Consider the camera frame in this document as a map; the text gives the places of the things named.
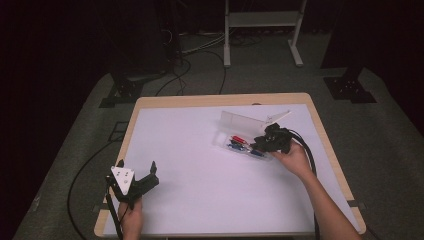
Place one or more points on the red pen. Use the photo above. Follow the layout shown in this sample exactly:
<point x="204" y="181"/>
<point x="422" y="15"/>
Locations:
<point x="238" y="139"/>

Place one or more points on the blue pen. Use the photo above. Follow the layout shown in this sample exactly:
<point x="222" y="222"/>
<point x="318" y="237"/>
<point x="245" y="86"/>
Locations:
<point x="237" y="147"/>

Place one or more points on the person's left hand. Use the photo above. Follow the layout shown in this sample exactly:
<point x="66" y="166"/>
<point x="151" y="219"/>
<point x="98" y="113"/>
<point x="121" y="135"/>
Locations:
<point x="131" y="218"/>

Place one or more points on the dark tape strip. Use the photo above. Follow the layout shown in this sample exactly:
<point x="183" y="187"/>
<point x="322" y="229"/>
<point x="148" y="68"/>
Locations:
<point x="100" y="207"/>
<point x="355" y="204"/>

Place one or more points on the black pen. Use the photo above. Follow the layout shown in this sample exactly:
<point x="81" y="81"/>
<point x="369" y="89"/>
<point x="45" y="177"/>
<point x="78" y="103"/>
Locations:
<point x="246" y="146"/>

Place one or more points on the white table mat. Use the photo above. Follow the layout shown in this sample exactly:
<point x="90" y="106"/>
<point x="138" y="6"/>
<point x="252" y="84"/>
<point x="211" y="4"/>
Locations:
<point x="186" y="166"/>

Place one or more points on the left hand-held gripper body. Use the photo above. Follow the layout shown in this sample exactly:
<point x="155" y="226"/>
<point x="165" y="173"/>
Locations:
<point x="125" y="181"/>

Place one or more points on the black stand with base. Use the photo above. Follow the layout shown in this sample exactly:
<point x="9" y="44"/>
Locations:
<point x="350" y="89"/>
<point x="122" y="91"/>

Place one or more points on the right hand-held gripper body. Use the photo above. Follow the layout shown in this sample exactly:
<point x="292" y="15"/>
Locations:
<point x="278" y="136"/>

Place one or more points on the white metal stand frame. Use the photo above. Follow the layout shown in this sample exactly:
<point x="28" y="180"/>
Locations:
<point x="263" y="19"/>

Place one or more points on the clear plastic pencil case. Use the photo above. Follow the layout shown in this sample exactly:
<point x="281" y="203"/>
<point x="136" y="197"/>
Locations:
<point x="240" y="125"/>

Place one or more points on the person's right hand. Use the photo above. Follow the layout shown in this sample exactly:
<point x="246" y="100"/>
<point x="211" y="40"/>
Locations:
<point x="295" y="161"/>

